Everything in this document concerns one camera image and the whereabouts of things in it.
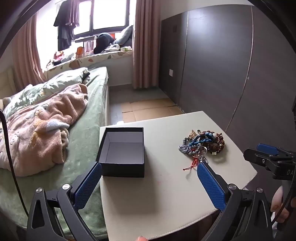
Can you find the red string bracelet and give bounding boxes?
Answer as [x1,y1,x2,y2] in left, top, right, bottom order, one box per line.
[183,159,200,172]

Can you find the thin black cable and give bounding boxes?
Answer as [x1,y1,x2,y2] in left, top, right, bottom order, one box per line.
[0,108,29,217]

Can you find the grey green pillow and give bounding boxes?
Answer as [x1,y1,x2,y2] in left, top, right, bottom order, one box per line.
[113,25,134,46]

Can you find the black cardboard box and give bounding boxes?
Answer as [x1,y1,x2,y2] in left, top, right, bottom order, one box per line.
[95,127,145,178]

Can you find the pile of beaded bracelets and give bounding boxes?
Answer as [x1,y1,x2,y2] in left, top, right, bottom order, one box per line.
[178,130,225,163]

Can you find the hanging dark clothes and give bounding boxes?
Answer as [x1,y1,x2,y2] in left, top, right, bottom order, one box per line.
[54,0,80,50]

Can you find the person's right hand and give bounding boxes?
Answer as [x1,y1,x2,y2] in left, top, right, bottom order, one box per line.
[270,185,296,224]

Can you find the pink fleece blanket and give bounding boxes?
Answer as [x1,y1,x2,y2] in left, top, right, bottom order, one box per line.
[0,83,89,178]

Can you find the green floral pillow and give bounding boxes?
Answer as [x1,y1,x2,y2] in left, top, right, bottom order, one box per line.
[3,67,90,116]

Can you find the beige headboard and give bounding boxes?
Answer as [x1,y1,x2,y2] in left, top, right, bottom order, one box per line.
[0,66,17,102]

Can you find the bed with green sheet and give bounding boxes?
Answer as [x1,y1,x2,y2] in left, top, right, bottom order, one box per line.
[0,66,110,240]

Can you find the dark bag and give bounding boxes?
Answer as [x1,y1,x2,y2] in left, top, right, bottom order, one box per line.
[93,33,115,54]

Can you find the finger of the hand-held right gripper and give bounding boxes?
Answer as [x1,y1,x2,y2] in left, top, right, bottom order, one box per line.
[256,143,296,161]
[243,148,279,168]

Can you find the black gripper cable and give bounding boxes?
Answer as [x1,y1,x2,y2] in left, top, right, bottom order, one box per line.
[272,173,296,230]

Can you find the row of books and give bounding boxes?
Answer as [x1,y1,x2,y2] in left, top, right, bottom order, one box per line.
[83,39,97,53]

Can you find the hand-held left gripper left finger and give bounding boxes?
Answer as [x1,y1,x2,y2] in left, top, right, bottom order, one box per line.
[26,161,103,241]

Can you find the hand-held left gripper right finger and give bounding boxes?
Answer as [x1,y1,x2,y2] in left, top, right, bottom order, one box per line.
[196,161,273,241]

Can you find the window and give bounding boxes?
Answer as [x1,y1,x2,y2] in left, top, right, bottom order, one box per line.
[37,0,137,45]

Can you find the flat cardboard sheet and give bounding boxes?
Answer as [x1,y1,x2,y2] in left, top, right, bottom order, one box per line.
[121,97,185,123]

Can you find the leaf print window seat cushion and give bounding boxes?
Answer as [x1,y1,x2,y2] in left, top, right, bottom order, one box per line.
[44,50,133,79]

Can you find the dark grey wardrobe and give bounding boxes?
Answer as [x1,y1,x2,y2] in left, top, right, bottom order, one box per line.
[159,5,296,163]

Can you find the pink curtain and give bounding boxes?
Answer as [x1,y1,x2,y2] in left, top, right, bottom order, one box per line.
[132,0,162,90]
[11,17,46,86]

